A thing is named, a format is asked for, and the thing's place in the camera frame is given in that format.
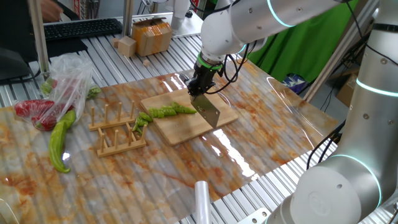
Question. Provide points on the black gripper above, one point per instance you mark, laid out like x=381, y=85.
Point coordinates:
x=205, y=77

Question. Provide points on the aluminium frame post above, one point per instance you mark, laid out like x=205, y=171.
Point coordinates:
x=38, y=37
x=335, y=62
x=127, y=15

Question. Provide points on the chopped green pepper pieces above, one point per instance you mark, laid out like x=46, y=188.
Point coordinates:
x=46, y=87

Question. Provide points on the cut green pepper chunk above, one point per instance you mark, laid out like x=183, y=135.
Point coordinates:
x=145, y=117
x=165, y=111
x=171, y=112
x=140, y=122
x=155, y=113
x=175, y=106

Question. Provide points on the plastic bag of peppers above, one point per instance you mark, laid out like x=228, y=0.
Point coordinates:
x=93, y=92

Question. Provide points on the curved green chili pepper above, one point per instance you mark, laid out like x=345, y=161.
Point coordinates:
x=56, y=143

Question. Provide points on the tiny wooden block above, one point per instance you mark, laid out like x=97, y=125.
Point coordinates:
x=146, y=63

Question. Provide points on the marble pattern plastic mat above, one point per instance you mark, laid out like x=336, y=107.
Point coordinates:
x=124, y=180

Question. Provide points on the black computer monitor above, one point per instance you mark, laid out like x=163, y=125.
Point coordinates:
x=12, y=31

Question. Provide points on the blue patterned cloth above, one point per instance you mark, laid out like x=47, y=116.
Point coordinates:
x=292, y=82

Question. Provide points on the clear plastic bag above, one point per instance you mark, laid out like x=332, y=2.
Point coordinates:
x=68, y=71

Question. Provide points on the large wooden block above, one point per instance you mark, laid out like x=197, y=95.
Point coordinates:
x=127, y=46

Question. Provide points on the green cloth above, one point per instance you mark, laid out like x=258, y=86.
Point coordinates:
x=304, y=53

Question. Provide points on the steel cleaver knife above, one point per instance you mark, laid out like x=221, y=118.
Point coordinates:
x=206, y=110

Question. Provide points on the cut green pepper stem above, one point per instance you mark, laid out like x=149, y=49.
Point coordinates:
x=136, y=130

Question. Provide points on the blurred person hand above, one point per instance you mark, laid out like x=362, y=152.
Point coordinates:
x=51, y=11

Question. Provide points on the small wooden block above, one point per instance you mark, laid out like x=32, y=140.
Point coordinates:
x=115, y=42

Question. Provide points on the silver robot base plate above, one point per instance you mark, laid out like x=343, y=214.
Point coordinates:
x=255, y=217

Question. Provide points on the wooden cutting board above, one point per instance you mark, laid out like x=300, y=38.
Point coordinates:
x=186, y=127

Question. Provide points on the long green chili pepper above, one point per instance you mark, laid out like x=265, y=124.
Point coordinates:
x=188, y=110

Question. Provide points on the white plastic film roll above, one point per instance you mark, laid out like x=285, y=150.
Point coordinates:
x=202, y=205

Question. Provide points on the brown cardboard box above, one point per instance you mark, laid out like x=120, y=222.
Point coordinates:
x=346, y=91

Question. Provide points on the black keyboard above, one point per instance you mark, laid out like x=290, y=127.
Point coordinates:
x=81, y=28

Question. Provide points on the wooden peg rack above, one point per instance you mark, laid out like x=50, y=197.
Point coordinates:
x=109, y=124

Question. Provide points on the red chili pepper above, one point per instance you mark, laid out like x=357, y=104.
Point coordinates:
x=31, y=107
x=46, y=123

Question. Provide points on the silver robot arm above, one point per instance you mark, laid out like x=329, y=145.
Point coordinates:
x=370, y=124

